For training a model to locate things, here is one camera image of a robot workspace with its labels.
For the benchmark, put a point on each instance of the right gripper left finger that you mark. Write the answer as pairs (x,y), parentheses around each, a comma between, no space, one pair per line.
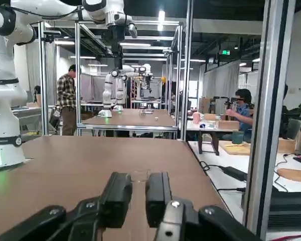
(118,200)

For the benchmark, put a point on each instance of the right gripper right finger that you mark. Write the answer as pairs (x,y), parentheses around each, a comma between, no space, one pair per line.
(158,200)

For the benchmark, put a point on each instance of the black power brick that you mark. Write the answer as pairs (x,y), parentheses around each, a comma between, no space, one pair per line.
(234,172)

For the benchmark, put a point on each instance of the background brown table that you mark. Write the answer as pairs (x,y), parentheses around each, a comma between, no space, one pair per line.
(130,119)

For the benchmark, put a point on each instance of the pink cup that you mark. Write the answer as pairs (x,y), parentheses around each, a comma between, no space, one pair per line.
(197,118)

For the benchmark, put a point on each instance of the wooden cutting board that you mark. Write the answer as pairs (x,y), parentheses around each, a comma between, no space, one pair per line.
(235,149)

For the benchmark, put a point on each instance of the green cup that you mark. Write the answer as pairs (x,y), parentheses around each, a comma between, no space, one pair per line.
(237,138)

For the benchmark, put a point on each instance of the wooden box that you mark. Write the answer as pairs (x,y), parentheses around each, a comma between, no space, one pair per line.
(230,125)

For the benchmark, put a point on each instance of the green exit sign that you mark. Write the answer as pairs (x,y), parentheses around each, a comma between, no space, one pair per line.
(225,52)

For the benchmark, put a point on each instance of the ridged black power supply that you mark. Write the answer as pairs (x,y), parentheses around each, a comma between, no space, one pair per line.
(291,204)

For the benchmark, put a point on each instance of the oval wooden plate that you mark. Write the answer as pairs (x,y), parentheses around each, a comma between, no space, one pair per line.
(296,174)

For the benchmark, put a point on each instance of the aluminium frame post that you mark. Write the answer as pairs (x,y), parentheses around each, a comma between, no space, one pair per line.
(43,75)
(78,75)
(188,62)

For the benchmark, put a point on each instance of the aluminium camera post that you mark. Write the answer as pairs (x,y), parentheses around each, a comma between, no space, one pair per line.
(266,100)

